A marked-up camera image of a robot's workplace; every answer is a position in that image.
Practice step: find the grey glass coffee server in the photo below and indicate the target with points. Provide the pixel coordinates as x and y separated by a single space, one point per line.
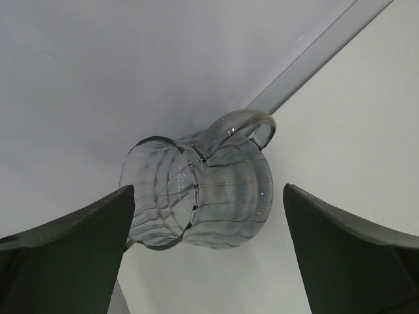
212 189

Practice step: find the aluminium frame rail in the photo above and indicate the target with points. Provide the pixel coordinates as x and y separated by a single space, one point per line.
331 41

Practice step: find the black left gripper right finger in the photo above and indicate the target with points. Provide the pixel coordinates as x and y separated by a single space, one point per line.
349 264

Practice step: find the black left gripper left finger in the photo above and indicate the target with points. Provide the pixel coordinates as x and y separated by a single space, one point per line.
70 264

